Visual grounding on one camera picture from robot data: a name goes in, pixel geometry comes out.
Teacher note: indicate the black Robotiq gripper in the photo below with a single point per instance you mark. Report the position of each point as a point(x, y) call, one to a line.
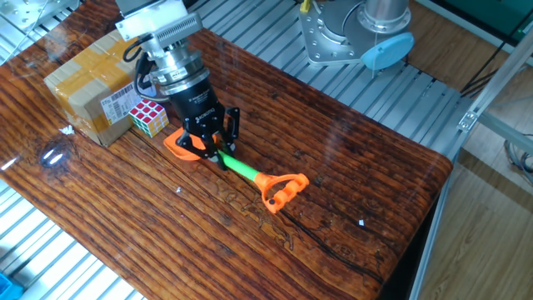
point(197, 108)

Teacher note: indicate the white Rubik's cube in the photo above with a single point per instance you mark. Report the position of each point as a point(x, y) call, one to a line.
point(147, 116)

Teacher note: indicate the orange toy shovel green shaft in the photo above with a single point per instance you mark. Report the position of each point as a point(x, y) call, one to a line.
point(283, 187)

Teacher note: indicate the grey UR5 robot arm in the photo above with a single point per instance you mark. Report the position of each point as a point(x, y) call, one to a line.
point(150, 21)

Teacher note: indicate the glossy wood-grain table mat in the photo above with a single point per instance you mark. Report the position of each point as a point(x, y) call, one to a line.
point(208, 250)

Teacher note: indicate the cardboard box with yellow tape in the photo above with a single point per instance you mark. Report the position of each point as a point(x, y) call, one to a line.
point(83, 79)

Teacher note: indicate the yellow clip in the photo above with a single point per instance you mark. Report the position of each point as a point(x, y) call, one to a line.
point(305, 5)

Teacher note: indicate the bare aluminium mounting plate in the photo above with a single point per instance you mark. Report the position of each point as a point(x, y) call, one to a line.
point(25, 10)

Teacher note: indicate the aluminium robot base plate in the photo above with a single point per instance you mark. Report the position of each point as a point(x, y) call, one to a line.
point(316, 37)

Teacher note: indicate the aluminium frame post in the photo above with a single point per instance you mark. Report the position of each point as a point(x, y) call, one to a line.
point(499, 75)

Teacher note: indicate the aluminium frame rail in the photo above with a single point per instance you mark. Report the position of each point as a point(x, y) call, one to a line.
point(512, 131)

